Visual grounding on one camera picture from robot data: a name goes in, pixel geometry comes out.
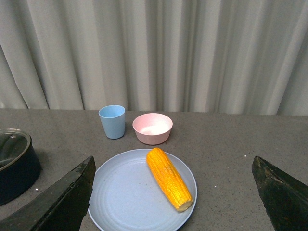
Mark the dark blue pot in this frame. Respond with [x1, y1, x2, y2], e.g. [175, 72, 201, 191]
[0, 143, 41, 205]

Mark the light blue cup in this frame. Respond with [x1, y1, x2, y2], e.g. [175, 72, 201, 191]
[98, 105, 126, 139]

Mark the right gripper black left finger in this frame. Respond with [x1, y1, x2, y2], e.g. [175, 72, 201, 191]
[0, 156, 96, 231]

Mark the light blue plate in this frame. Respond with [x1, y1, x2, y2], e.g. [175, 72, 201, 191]
[88, 149, 197, 231]

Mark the glass lid with blue knob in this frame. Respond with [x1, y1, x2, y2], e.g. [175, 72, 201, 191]
[0, 128, 32, 171]

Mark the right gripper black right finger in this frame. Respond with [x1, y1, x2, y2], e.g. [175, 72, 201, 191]
[252, 156, 308, 231]

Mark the yellow corn cob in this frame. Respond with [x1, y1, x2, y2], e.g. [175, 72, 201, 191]
[146, 148, 193, 213]

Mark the pink bowl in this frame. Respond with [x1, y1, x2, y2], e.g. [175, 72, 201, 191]
[132, 113, 173, 145]

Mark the grey curtain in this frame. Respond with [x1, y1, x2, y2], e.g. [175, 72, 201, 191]
[0, 0, 308, 116]

